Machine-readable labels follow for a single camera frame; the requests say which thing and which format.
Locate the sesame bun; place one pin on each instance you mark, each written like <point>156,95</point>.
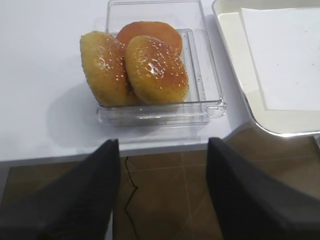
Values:
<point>102,60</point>
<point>155,71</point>

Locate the right sesame bun top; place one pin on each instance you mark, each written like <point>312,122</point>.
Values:
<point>155,71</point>

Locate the orange bun bottom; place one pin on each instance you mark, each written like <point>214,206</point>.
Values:
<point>156,29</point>

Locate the white paper sheet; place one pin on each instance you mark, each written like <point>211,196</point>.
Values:
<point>285,46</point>

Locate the white metal tray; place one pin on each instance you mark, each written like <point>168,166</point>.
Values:
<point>229,21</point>

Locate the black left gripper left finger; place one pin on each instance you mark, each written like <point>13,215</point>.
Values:
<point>77,206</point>

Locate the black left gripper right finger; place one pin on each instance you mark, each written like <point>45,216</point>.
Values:
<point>251,205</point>

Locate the clear plastic bun container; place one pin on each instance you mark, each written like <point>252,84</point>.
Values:
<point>205,98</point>

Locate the left sesame bun top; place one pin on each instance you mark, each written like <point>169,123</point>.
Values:
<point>102,60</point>

